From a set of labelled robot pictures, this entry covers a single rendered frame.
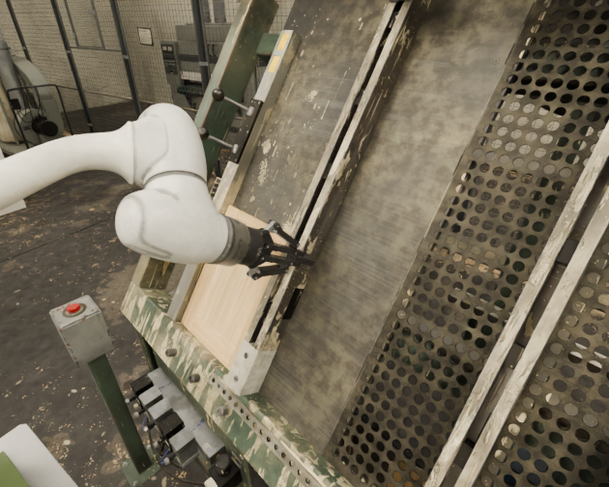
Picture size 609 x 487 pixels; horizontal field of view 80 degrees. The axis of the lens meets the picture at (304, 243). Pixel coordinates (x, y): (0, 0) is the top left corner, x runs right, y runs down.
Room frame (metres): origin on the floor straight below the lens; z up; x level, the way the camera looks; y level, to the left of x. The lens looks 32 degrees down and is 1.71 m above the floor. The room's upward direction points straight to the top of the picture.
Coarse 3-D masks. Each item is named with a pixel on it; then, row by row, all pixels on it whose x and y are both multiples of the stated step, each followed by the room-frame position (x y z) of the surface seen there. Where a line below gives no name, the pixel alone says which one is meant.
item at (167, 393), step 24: (144, 384) 0.72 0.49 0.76; (168, 384) 0.74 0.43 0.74; (144, 408) 0.67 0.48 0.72; (168, 408) 0.64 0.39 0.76; (192, 408) 0.65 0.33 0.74; (168, 432) 0.57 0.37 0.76; (192, 432) 0.58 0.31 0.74; (216, 432) 0.57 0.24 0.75; (192, 456) 0.54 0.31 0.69; (240, 456) 0.49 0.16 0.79; (216, 480) 0.45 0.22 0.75; (240, 480) 0.47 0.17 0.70
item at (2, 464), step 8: (0, 456) 0.50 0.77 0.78; (0, 464) 0.48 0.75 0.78; (8, 464) 0.48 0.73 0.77; (0, 472) 0.46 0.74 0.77; (8, 472) 0.46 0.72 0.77; (16, 472) 0.46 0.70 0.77; (0, 480) 0.44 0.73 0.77; (8, 480) 0.44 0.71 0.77; (16, 480) 0.44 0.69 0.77; (24, 480) 0.44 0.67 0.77
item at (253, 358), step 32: (416, 0) 0.97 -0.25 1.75; (384, 32) 0.96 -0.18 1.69; (416, 32) 0.99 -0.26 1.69; (384, 64) 0.91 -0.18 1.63; (352, 96) 0.90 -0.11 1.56; (384, 96) 0.91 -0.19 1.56; (352, 128) 0.85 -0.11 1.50; (352, 160) 0.84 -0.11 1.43; (320, 192) 0.79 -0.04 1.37; (320, 224) 0.76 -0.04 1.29; (288, 288) 0.69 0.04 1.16; (256, 320) 0.67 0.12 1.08; (288, 320) 0.68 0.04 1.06; (256, 352) 0.61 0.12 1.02; (256, 384) 0.60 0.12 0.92
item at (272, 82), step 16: (288, 32) 1.23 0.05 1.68; (288, 48) 1.21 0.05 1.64; (288, 64) 1.21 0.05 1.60; (272, 80) 1.16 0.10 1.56; (256, 96) 1.17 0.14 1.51; (272, 96) 1.16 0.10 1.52; (256, 128) 1.11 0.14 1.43; (256, 144) 1.11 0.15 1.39; (240, 160) 1.06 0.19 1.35; (224, 176) 1.06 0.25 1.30; (240, 176) 1.06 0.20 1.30; (224, 192) 1.02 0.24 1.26; (224, 208) 1.01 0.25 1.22; (192, 272) 0.91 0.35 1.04; (192, 288) 0.90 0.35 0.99; (176, 304) 0.88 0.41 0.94; (176, 320) 0.85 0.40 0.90
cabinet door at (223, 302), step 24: (240, 216) 0.96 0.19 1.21; (264, 264) 0.82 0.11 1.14; (216, 288) 0.86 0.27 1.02; (240, 288) 0.81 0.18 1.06; (264, 288) 0.77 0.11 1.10; (192, 312) 0.85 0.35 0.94; (216, 312) 0.81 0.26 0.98; (240, 312) 0.76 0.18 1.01; (216, 336) 0.75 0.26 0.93; (240, 336) 0.71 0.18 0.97
